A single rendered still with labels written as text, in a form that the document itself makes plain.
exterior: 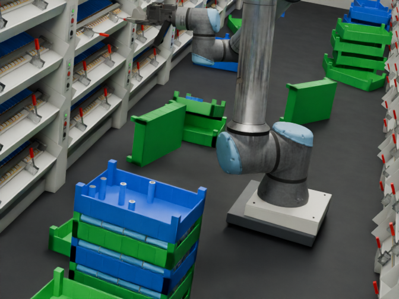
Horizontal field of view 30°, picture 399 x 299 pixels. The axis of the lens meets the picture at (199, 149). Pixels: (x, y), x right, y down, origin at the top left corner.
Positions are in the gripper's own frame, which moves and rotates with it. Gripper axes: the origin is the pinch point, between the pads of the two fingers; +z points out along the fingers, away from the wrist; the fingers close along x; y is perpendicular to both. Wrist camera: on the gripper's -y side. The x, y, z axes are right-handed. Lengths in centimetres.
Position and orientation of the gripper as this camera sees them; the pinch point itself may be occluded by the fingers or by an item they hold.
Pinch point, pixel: (129, 19)
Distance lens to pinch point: 306.1
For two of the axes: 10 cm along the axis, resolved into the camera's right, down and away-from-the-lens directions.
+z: -9.7, -1.0, 2.2
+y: 0.1, -9.3, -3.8
